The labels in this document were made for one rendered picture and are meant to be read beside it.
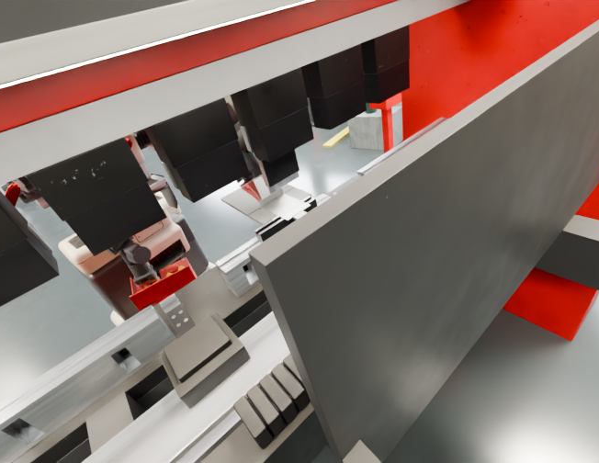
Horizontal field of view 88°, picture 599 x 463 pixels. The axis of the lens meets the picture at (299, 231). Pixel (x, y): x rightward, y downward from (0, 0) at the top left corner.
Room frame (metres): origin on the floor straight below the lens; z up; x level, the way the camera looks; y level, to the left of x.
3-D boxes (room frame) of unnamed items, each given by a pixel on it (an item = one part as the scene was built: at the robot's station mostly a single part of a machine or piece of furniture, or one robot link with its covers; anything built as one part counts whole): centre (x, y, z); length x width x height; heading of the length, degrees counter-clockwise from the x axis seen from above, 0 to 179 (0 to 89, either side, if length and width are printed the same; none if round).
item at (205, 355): (0.41, 0.26, 1.01); 0.26 x 0.12 x 0.05; 31
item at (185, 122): (0.66, 0.16, 1.26); 0.15 x 0.09 x 0.17; 121
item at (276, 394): (0.30, -0.02, 1.02); 0.37 x 0.06 x 0.04; 121
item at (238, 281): (0.72, 0.05, 0.92); 0.39 x 0.06 x 0.10; 121
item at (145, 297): (0.88, 0.51, 0.75); 0.20 x 0.16 x 0.18; 112
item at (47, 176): (0.56, 0.33, 1.26); 0.15 x 0.09 x 0.17; 121
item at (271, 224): (0.74, 0.02, 0.98); 0.20 x 0.03 x 0.03; 121
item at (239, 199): (0.88, 0.08, 1.00); 0.26 x 0.18 x 0.01; 31
